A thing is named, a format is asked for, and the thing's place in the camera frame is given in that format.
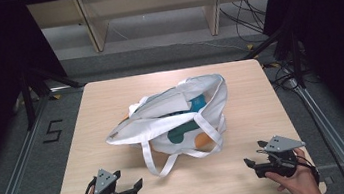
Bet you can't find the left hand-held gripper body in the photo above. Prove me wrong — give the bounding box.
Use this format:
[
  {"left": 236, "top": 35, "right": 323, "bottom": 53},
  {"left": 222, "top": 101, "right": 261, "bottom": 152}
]
[{"left": 87, "top": 164, "right": 138, "bottom": 194}]

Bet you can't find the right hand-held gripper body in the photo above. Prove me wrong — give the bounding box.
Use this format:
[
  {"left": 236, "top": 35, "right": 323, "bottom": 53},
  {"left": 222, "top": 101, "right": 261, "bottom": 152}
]
[{"left": 250, "top": 131, "right": 310, "bottom": 182}]

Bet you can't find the white printed canvas tote bag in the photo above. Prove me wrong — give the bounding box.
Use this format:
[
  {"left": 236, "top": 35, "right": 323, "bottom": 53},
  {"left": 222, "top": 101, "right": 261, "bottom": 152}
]
[{"left": 98, "top": 71, "right": 239, "bottom": 185}]

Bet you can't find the person's right hand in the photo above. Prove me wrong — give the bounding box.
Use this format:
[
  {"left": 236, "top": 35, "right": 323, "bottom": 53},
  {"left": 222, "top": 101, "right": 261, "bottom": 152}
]
[{"left": 261, "top": 145, "right": 324, "bottom": 194}]

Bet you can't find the blue packet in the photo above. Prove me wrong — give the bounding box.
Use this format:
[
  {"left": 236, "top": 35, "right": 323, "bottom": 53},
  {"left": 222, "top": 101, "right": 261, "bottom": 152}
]
[{"left": 187, "top": 94, "right": 209, "bottom": 114}]

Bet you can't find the black metal stand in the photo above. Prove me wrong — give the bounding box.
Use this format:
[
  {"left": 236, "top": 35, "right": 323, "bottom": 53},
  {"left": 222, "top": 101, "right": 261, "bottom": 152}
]
[
  {"left": 16, "top": 61, "right": 88, "bottom": 131},
  {"left": 238, "top": 21, "right": 308, "bottom": 97}
]

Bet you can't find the light wooden shelf unit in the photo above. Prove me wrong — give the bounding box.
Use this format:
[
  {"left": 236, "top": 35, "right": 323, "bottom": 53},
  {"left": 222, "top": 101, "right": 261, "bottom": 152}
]
[{"left": 25, "top": 0, "right": 283, "bottom": 62}]

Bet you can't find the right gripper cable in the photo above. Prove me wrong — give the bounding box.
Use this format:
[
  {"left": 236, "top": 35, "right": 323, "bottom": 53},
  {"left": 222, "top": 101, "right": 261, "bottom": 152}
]
[{"left": 297, "top": 152, "right": 323, "bottom": 189}]

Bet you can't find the bundle of black floor cables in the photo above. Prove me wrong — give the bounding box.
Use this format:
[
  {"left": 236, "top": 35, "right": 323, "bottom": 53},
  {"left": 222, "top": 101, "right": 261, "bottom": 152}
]
[{"left": 218, "top": 0, "right": 271, "bottom": 48}]

